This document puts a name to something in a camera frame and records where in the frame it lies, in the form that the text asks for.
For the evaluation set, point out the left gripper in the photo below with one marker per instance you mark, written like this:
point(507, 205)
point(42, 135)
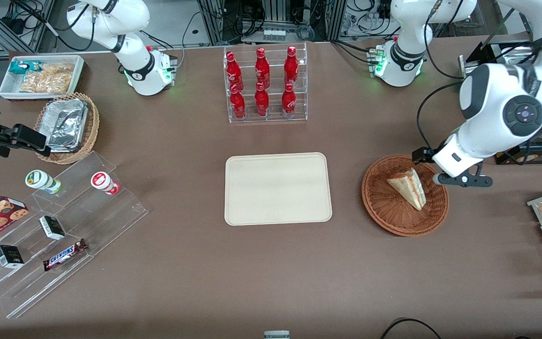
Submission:
point(422, 154)

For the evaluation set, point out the triangular sandwich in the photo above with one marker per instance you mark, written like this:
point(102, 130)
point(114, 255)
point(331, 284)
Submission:
point(410, 187)

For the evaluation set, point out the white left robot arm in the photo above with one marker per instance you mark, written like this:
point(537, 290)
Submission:
point(487, 108)

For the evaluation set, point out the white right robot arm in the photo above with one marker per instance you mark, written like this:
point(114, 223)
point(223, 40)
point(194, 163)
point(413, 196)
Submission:
point(134, 52)

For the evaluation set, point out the light tan wicker basket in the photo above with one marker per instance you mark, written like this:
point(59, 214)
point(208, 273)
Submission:
point(91, 127)

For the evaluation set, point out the round brown wicker basket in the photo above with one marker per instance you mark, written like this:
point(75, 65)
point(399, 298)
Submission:
point(388, 212)

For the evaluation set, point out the beige rectangular tray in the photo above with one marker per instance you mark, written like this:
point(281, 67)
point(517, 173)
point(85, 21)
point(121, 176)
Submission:
point(278, 188)

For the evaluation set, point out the stack of foil containers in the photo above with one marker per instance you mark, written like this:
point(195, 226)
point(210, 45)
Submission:
point(66, 125)

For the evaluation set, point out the green lid yogurt cup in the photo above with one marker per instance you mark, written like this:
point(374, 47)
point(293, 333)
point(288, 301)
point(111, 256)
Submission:
point(40, 181)

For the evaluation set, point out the white plastic bin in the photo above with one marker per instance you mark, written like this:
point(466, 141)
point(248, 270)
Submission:
point(10, 89)

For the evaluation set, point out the clear bag of crackers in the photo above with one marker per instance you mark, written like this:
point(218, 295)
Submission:
point(49, 79)

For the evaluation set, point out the teal snack packet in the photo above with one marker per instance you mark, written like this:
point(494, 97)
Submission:
point(22, 67)

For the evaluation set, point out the red lid yogurt cup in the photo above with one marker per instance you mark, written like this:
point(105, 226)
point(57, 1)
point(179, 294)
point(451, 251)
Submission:
point(103, 181)

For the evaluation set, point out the small black box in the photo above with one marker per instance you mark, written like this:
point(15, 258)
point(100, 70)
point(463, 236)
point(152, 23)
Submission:
point(9, 256)
point(52, 228)

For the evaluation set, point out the clear acrylic tiered stand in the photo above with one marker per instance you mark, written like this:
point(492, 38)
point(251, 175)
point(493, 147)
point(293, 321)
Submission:
point(106, 221)

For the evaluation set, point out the snickers chocolate bar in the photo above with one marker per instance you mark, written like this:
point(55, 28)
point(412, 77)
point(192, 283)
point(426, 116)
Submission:
point(65, 254)

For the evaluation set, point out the clear acrylic bottle rack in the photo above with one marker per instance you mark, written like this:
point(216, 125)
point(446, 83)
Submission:
point(299, 113)

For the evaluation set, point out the red cola bottle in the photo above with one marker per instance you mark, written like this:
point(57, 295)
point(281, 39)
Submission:
point(291, 67)
point(237, 102)
point(261, 100)
point(233, 73)
point(262, 69)
point(289, 100)

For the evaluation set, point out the metal equipment rack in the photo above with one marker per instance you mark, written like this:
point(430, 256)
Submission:
point(275, 19)

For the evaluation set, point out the small grey device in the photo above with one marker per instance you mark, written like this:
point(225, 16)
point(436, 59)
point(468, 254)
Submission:
point(276, 335)

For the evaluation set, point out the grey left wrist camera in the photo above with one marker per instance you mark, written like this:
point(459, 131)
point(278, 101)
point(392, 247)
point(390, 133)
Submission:
point(438, 179)

